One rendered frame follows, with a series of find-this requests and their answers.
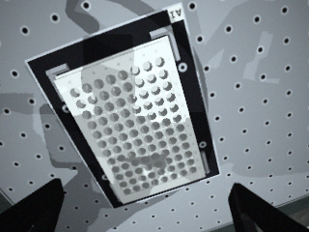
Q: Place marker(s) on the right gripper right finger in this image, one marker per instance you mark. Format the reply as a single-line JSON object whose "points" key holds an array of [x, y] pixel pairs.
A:
{"points": [[247, 208]]}

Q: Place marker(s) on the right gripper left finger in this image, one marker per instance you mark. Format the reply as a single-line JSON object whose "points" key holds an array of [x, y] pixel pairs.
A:
{"points": [[40, 210]]}

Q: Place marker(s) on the grey perforated base plate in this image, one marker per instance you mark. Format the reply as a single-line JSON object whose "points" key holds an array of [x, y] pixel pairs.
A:
{"points": [[253, 61]]}

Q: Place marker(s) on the white well plate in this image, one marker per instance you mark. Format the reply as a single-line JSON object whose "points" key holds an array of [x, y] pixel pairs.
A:
{"points": [[149, 113]]}

